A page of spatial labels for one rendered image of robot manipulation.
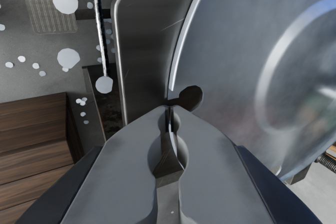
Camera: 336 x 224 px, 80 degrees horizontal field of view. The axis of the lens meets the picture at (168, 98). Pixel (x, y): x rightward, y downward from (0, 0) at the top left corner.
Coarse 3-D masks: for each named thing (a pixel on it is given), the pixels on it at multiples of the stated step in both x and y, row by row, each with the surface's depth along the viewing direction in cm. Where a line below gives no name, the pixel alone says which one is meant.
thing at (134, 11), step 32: (128, 0) 10; (160, 0) 11; (192, 0) 11; (128, 32) 11; (160, 32) 11; (128, 64) 11; (160, 64) 12; (128, 96) 12; (160, 96) 13; (192, 96) 14; (160, 160) 16
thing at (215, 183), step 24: (192, 120) 10; (192, 144) 9; (216, 144) 9; (192, 168) 8; (216, 168) 8; (240, 168) 7; (192, 192) 7; (216, 192) 7; (240, 192) 7; (192, 216) 6; (216, 216) 6; (240, 216) 6; (264, 216) 6
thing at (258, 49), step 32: (224, 0) 12; (256, 0) 13; (288, 0) 14; (320, 0) 15; (192, 32) 12; (224, 32) 13; (256, 32) 14; (288, 32) 15; (320, 32) 16; (192, 64) 13; (224, 64) 14; (256, 64) 15; (288, 64) 16; (320, 64) 18; (224, 96) 15; (256, 96) 17; (288, 96) 18; (320, 96) 20; (224, 128) 17; (256, 128) 19; (288, 128) 20; (320, 128) 25; (288, 160) 25
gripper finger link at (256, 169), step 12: (240, 156) 8; (252, 156) 8; (252, 168) 7; (264, 168) 7; (252, 180) 7; (264, 180) 7; (276, 180) 7; (264, 192) 7; (276, 192) 7; (288, 192) 7; (264, 204) 6; (276, 204) 6; (288, 204) 6; (300, 204) 6; (276, 216) 6; (288, 216) 6; (300, 216) 6; (312, 216) 6
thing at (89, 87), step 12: (84, 72) 84; (96, 72) 79; (96, 96) 61; (108, 96) 61; (96, 108) 63; (108, 108) 55; (120, 108) 55; (108, 120) 50; (120, 120) 50; (108, 132) 46; (156, 180) 38; (168, 180) 39
